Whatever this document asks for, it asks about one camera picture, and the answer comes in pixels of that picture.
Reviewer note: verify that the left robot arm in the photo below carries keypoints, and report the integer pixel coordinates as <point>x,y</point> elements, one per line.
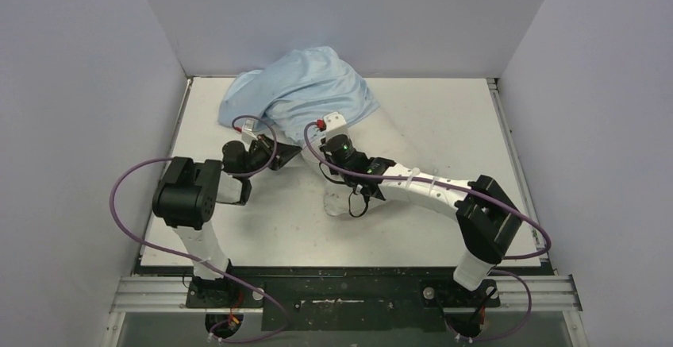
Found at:
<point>189,191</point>

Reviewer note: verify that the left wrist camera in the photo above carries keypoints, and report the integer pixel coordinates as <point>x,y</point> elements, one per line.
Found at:
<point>248,131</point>

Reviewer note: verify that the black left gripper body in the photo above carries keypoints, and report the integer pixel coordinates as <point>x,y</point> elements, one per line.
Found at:
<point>261,156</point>

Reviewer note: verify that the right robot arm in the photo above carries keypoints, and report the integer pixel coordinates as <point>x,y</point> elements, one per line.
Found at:
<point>481,208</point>

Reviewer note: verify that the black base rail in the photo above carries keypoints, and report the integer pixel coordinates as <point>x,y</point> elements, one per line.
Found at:
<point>265,300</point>

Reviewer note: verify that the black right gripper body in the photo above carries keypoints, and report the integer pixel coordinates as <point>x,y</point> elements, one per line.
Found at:
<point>326,144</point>

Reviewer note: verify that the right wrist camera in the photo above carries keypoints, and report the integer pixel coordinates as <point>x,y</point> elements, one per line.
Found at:
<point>333,124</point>

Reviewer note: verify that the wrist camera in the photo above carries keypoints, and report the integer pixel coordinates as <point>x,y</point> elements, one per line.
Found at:
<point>248,131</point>
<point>333,124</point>

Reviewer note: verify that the light blue pillowcase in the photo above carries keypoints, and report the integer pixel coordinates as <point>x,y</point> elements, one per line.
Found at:
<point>299,88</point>

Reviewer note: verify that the white pillow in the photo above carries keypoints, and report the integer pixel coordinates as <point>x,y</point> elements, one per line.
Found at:
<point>377,136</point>

